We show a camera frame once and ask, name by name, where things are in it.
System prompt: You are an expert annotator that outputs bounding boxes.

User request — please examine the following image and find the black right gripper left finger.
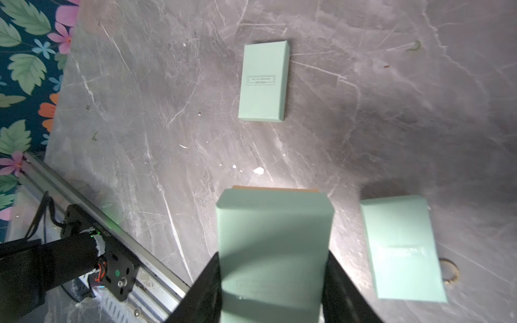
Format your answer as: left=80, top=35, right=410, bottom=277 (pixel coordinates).
left=164, top=253, right=222, bottom=323

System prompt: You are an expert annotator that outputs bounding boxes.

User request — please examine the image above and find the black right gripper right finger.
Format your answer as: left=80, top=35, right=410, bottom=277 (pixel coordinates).
left=322, top=252, right=383, bottom=323

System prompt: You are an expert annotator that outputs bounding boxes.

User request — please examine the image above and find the mint green box lid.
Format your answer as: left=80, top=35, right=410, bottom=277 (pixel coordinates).
left=360, top=195, right=447, bottom=303

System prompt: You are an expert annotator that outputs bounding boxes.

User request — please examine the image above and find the silver ring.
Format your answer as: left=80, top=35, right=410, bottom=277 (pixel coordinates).
left=439, top=258, right=460, bottom=286

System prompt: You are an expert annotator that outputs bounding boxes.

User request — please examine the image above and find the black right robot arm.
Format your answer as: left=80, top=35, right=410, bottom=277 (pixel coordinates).
left=1, top=234, right=382, bottom=322

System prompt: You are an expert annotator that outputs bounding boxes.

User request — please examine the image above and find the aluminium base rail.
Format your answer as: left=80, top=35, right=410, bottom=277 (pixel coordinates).
left=20, top=153, right=189, bottom=322

